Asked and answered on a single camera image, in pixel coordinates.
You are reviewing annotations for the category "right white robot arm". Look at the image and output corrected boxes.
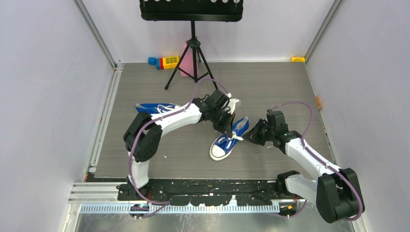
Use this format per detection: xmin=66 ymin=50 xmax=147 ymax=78
xmin=243 ymin=111 xmax=365 ymax=223

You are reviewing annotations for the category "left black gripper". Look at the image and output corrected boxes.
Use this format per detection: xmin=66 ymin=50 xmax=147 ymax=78
xmin=210 ymin=108 xmax=235 ymax=138

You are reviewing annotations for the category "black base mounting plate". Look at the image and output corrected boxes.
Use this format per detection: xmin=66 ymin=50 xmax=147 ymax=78
xmin=116 ymin=179 xmax=299 ymax=206

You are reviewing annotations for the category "yellow corner block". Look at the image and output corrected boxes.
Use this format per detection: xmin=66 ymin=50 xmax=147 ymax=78
xmin=291 ymin=57 xmax=306 ymax=63

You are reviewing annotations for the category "pink foam block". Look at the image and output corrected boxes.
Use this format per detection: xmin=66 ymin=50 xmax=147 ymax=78
xmin=179 ymin=43 xmax=194 ymax=76

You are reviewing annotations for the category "colourful toy block phone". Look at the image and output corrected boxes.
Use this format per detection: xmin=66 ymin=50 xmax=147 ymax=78
xmin=147 ymin=56 xmax=179 ymax=70

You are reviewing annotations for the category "blue sneaker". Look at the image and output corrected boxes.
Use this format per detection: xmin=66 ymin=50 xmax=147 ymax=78
xmin=209 ymin=116 xmax=249 ymax=161
xmin=135 ymin=103 xmax=181 ymax=115

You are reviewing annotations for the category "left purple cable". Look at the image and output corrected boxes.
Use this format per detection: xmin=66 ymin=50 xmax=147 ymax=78
xmin=127 ymin=78 xmax=232 ymax=206

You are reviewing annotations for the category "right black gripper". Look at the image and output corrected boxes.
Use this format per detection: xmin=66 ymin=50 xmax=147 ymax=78
xmin=243 ymin=118 xmax=276 ymax=146

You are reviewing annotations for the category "aluminium frame rail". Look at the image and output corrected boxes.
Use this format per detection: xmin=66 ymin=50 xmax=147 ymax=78
xmin=68 ymin=182 xmax=122 ymax=203

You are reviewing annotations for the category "small wooden block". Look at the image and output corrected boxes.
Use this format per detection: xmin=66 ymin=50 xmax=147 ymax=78
xmin=315 ymin=96 xmax=323 ymax=111

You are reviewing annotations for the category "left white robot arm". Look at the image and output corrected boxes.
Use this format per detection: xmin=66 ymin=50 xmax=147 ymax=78
xmin=123 ymin=90 xmax=241 ymax=200

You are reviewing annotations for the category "black music stand tripod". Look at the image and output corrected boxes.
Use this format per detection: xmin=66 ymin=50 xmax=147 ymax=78
xmin=140 ymin=0 xmax=244 ymax=90

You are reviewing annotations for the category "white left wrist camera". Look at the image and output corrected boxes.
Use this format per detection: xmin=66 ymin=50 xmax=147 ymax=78
xmin=224 ymin=93 xmax=241 ymax=114

